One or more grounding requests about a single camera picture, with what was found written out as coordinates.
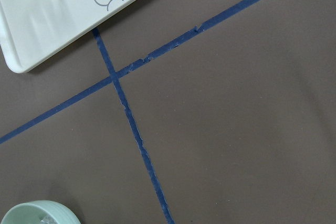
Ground green ceramic bowl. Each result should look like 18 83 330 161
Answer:
1 200 80 224

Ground ice cubes in bowl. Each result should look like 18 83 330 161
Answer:
40 215 57 224

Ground cream bear tray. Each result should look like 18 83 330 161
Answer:
1 0 136 73

